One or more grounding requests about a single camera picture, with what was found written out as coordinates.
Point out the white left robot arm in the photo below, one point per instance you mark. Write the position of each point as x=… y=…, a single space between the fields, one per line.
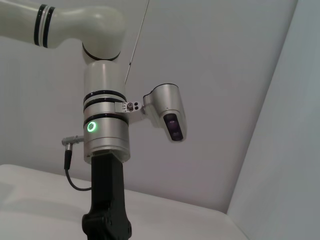
x=105 y=80

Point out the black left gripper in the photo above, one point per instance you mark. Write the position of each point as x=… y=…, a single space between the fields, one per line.
x=107 y=195

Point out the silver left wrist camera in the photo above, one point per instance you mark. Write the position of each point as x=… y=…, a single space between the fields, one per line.
x=167 y=105

